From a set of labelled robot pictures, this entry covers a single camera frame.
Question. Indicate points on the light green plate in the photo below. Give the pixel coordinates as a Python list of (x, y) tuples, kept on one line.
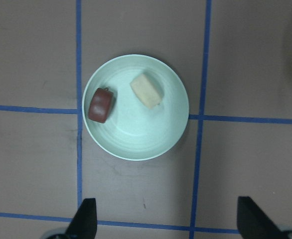
[(132, 131)]

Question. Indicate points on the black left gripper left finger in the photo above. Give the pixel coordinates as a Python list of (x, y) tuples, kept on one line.
[(84, 223)]

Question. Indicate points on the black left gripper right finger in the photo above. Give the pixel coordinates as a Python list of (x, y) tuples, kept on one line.
[(253, 223)]

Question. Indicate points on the brown bun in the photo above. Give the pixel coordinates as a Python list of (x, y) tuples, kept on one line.
[(100, 105)]

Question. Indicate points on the white bun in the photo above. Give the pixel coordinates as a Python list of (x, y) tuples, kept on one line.
[(146, 91)]

